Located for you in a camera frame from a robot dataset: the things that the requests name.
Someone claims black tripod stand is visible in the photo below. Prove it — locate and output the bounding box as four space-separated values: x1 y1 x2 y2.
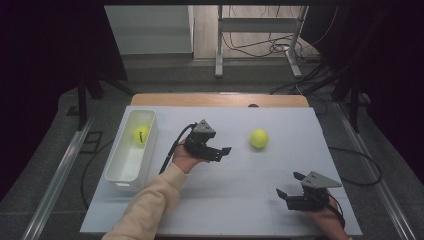
65 71 135 132

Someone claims metal floor rail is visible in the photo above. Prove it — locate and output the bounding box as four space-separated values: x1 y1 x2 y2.
21 119 95 240
334 101 418 240

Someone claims tennis ball with black print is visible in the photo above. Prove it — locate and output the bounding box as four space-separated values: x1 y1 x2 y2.
133 124 151 146

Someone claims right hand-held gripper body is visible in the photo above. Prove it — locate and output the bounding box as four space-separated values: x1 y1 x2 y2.
285 170 343 212

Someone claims white plastic bin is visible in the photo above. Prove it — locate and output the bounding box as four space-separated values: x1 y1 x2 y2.
104 108 160 193

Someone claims white metal stand frame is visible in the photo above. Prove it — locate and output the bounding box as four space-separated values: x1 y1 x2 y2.
214 4 310 80

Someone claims tangle of floor cables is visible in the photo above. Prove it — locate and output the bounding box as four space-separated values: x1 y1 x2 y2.
222 32 322 63

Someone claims black stand with cables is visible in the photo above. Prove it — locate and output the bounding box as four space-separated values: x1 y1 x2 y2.
269 61 372 134

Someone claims black floor cable loop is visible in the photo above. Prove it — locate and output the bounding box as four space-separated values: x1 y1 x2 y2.
327 146 383 187

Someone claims white table mat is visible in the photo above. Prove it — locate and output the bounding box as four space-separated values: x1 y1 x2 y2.
79 105 364 237

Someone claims white cabinet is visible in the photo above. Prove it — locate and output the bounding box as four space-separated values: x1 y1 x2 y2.
104 4 195 56

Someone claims plain yellow tennis ball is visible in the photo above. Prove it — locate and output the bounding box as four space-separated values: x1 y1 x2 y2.
249 128 270 150

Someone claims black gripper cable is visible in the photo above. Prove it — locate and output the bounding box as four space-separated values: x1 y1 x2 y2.
325 193 346 229
158 122 198 175

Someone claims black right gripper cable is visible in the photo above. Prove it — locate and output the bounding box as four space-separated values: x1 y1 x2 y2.
325 193 346 229

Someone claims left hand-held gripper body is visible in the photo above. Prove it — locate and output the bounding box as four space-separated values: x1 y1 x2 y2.
183 118 223 163

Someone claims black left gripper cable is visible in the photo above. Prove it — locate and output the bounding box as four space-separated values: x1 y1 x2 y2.
158 122 198 175

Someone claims person's right hand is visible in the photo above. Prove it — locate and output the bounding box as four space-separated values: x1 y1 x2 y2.
303 199 346 232

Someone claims person's left hand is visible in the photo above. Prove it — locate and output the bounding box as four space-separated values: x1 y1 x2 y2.
171 138 210 175

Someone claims thin black floor cable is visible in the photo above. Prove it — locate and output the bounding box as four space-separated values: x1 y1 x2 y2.
80 139 115 212

